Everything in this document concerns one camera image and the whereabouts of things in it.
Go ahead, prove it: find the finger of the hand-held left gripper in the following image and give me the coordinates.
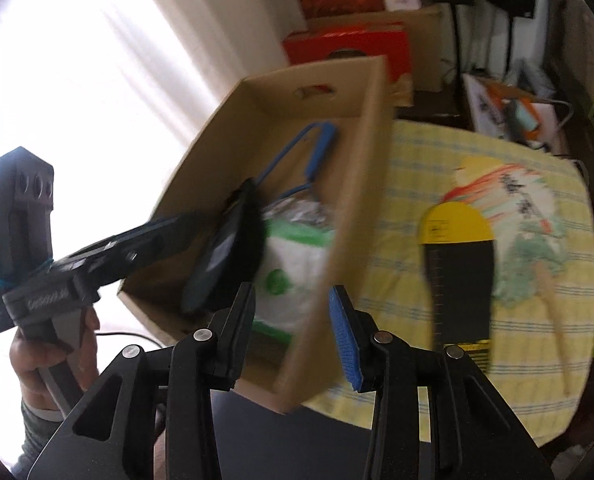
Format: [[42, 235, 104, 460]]
[[66, 211, 229, 274], [94, 241, 214, 313]]

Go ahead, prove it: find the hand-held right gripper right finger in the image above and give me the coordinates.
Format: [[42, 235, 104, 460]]
[[328, 285, 552, 480]]

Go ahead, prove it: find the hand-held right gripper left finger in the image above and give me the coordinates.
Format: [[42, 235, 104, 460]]
[[24, 282, 257, 480]]

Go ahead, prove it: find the black insole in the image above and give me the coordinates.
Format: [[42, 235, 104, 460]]
[[181, 178, 267, 317]]

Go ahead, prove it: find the green and white plastic package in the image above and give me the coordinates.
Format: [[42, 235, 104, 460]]
[[249, 219, 336, 337]]

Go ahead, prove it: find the person's left forearm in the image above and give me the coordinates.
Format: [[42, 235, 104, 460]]
[[12, 399, 80, 478]]

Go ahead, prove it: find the person's left hand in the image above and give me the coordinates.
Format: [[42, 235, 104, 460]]
[[9, 309, 101, 415]]

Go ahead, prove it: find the yellow plaid cloth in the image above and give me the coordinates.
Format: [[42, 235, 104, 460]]
[[302, 120, 594, 445]]

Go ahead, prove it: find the silver foil bag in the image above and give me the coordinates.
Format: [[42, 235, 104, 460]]
[[271, 197, 336, 232]]

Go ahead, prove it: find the black and yellow card package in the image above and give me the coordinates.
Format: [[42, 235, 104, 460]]
[[419, 203, 498, 362]]

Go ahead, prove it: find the red gift box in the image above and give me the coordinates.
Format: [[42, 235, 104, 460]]
[[282, 22, 414, 107]]

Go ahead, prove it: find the white paper bag orange print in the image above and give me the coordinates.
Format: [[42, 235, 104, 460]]
[[464, 73, 570, 149]]

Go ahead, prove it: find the large brown cardboard box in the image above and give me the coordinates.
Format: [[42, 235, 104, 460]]
[[306, 2, 458, 94]]

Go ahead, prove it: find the blue cable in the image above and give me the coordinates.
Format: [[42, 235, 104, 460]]
[[256, 122, 339, 197]]

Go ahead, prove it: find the painted paper fan wooden handle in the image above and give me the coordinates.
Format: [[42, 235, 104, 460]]
[[444, 157, 578, 397]]

